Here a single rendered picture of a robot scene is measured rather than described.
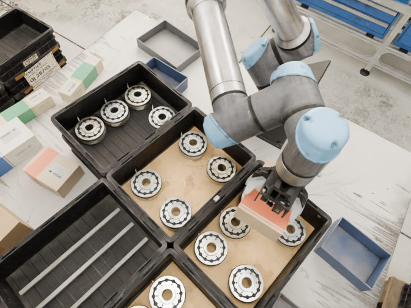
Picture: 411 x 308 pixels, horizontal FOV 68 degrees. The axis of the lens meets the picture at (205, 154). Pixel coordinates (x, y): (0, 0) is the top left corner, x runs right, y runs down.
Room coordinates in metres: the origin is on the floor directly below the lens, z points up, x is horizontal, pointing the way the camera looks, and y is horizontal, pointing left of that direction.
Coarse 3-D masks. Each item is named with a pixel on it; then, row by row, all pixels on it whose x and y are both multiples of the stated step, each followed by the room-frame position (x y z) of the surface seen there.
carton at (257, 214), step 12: (252, 192) 0.29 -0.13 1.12; (240, 204) 0.25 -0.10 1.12; (252, 204) 0.26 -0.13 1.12; (264, 204) 0.26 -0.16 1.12; (240, 216) 0.24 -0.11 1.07; (252, 216) 0.23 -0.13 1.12; (264, 216) 0.23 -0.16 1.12; (276, 216) 0.24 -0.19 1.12; (288, 216) 0.24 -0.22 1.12; (252, 228) 0.22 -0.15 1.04; (264, 228) 0.21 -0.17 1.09; (276, 228) 0.21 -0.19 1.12
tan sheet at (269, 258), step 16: (240, 192) 0.40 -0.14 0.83; (224, 208) 0.34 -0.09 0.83; (304, 224) 0.32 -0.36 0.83; (240, 240) 0.24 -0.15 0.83; (256, 240) 0.25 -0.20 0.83; (304, 240) 0.27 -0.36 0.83; (192, 256) 0.17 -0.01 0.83; (240, 256) 0.19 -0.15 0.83; (256, 256) 0.20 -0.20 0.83; (272, 256) 0.21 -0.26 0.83; (288, 256) 0.21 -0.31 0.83; (208, 272) 0.13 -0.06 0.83; (224, 272) 0.14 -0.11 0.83; (272, 272) 0.16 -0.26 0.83; (224, 288) 0.09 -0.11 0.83; (240, 304) 0.06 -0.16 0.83
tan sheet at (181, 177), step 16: (192, 128) 0.64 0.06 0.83; (176, 144) 0.56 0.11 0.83; (192, 144) 0.57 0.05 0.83; (208, 144) 0.58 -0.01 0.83; (160, 160) 0.48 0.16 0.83; (176, 160) 0.49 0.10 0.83; (192, 160) 0.50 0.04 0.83; (208, 160) 0.51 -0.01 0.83; (160, 176) 0.42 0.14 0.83; (176, 176) 0.43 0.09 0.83; (192, 176) 0.44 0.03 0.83; (128, 192) 0.34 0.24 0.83; (176, 192) 0.37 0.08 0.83; (192, 192) 0.38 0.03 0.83; (208, 192) 0.39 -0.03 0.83; (144, 208) 0.30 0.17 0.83; (192, 208) 0.32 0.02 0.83; (160, 224) 0.25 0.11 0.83
